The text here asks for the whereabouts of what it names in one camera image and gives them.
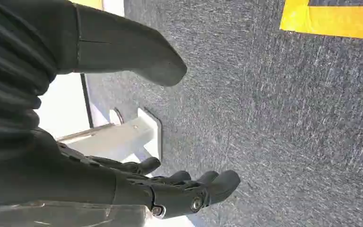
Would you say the ribbed grey right arm sleeve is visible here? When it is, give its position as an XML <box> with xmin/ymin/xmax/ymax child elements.
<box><xmin>0</xmin><ymin>0</ymin><xmax>78</xmax><ymax>139</ymax></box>

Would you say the clear plastic cover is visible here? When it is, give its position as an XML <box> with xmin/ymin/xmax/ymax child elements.
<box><xmin>0</xmin><ymin>198</ymin><xmax>195</xmax><ymax>227</ymax></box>

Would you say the pale metal bench bracket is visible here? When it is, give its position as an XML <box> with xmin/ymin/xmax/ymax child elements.
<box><xmin>56</xmin><ymin>107</ymin><xmax>164</xmax><ymax>164</ymax></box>

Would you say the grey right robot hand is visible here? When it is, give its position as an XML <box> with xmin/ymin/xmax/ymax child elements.
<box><xmin>0</xmin><ymin>2</ymin><xmax>241</xmax><ymax>219</ymax></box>

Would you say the yellow tape strip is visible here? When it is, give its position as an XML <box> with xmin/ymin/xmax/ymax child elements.
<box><xmin>279</xmin><ymin>0</ymin><xmax>363</xmax><ymax>41</ymax></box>
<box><xmin>70</xmin><ymin>0</ymin><xmax>104</xmax><ymax>10</ymax></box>

